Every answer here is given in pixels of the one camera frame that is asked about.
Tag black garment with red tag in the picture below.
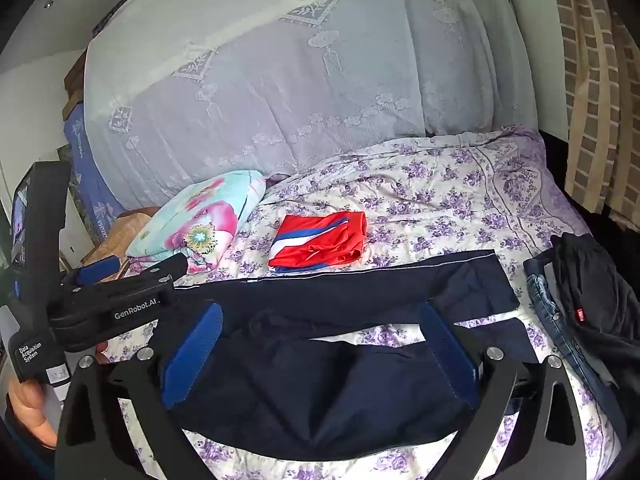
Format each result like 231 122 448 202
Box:
549 232 640 388

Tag red white blue shorts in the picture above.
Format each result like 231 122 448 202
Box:
268 211 368 275

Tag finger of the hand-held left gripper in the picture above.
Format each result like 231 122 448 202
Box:
122 253 190 286
62 256 122 288

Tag blue patterned cloth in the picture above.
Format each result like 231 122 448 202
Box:
63 102 123 245

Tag person's left hand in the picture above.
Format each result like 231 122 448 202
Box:
6 377 60 450

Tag purple floral bedsheet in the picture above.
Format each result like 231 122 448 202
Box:
97 126 632 480

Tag folded floral quilt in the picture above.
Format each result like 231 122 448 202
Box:
126 169 267 273

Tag navy blue pants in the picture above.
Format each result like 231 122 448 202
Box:
150 249 538 463

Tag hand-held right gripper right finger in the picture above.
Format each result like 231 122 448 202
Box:
417 300 588 480

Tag blue jeans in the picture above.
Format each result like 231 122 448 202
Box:
523 249 632 461

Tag beige checked curtain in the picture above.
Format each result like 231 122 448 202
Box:
546 0 640 233

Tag brown satin pillow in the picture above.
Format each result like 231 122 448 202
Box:
81 206 162 281

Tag wooden box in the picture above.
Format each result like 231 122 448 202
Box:
63 49 90 113

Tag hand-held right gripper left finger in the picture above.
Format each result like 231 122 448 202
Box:
55 302 226 480

